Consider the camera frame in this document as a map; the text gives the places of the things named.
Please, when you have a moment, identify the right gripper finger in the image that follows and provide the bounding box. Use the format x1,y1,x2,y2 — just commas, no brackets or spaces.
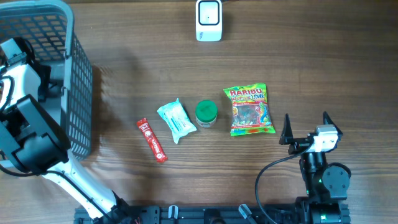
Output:
323,111,343,137
279,113,294,144

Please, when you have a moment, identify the Haribo gummy candy bag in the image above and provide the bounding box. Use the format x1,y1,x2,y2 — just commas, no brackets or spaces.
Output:
223,83,275,136

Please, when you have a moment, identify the green lid jar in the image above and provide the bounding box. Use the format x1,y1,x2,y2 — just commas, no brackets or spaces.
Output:
195,100,218,128

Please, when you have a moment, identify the teal wet wipes pack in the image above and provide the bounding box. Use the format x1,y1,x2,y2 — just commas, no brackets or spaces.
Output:
157,98,197,144

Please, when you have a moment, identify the red coffee stick sachet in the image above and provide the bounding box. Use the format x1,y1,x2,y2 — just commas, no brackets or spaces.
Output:
136,118,168,163

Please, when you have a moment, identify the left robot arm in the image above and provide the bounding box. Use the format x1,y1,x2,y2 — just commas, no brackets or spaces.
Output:
1,37,131,223

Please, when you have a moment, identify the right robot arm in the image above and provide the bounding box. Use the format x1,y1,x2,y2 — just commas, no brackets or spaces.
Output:
279,112,351,224

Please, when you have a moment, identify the white barcode scanner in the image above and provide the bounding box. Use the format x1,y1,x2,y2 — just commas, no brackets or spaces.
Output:
195,0,223,42

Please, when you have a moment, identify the grey plastic shopping basket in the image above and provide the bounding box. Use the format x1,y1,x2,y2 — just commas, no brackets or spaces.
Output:
1,1,93,161

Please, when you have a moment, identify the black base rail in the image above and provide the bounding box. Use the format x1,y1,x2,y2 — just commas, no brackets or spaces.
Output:
73,203,351,224

